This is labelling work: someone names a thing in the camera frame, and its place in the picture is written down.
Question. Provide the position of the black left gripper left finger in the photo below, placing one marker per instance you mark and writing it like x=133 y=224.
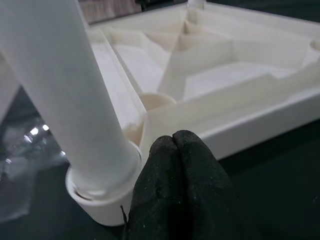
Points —
x=160 y=195

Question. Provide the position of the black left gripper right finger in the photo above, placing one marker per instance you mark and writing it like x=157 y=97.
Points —
x=212 y=200

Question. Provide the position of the white plastic children table top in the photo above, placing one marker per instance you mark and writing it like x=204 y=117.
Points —
x=225 y=87

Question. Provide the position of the white plastic table leg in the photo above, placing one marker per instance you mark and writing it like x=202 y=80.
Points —
x=62 y=87
x=196 y=10

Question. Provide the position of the black tablecloth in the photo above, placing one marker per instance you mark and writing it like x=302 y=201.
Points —
x=275 y=190

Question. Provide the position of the clear plastic sheet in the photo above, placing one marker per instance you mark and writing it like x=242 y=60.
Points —
x=22 y=160

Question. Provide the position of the beige hanging cloth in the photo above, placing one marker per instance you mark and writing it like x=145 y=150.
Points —
x=110 y=8

